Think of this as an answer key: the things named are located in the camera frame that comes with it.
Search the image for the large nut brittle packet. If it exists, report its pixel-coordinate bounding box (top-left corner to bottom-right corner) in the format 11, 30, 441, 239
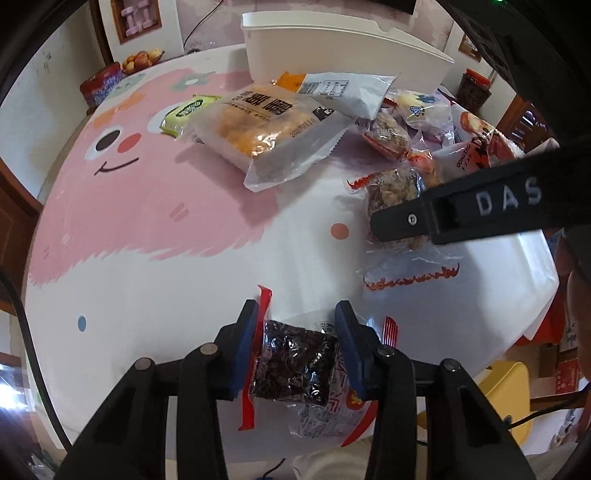
346, 166, 465, 294

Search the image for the fruit bowl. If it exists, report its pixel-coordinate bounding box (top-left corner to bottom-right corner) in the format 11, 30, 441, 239
121, 47, 166, 75

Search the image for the yellow stool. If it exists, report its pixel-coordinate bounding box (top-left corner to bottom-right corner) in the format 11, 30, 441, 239
418, 360, 532, 446

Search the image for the red round tin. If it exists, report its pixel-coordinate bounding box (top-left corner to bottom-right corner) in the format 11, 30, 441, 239
79, 64, 123, 109

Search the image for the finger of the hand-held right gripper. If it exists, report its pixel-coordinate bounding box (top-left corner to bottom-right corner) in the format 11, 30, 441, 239
369, 140, 591, 245

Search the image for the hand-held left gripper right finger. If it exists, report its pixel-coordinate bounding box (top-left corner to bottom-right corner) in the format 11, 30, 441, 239
335, 300, 539, 480

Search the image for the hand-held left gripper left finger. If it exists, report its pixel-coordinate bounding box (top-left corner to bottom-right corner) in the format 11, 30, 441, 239
54, 299, 265, 480

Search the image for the green snack packet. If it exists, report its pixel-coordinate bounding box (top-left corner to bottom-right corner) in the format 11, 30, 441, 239
160, 93, 221, 138

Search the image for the small nut brittle packet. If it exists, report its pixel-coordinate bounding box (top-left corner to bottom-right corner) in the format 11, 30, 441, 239
355, 111, 414, 160

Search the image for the white yellow blue snack packet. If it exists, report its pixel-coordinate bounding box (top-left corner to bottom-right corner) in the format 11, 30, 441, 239
385, 90, 453, 139

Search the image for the white plastic storage box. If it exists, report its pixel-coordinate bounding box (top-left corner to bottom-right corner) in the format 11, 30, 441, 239
241, 11, 455, 100

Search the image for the wooden door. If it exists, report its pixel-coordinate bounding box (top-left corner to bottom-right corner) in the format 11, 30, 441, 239
0, 157, 43, 317

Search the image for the clear orange pastry packet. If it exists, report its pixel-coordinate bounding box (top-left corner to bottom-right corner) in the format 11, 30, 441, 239
187, 80, 356, 192

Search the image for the small red white candy packet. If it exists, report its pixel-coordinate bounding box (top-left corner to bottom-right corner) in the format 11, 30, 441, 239
404, 148, 446, 188

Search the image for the dark snack packet red trim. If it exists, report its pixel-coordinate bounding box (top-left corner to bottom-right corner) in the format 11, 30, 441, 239
238, 285, 400, 439

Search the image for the white and orange snack packet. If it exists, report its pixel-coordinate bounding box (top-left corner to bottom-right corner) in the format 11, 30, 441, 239
272, 71, 398, 120

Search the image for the red cardboard box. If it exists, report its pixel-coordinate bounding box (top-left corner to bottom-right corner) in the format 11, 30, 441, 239
515, 295, 578, 347

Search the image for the red-lid jar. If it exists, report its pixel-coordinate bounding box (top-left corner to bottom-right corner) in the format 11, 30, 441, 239
457, 68, 492, 112

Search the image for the wooden wall niche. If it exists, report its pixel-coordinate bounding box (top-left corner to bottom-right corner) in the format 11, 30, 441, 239
100, 0, 163, 45

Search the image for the black television cable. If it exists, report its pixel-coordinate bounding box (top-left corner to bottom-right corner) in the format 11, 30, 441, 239
182, 18, 218, 51

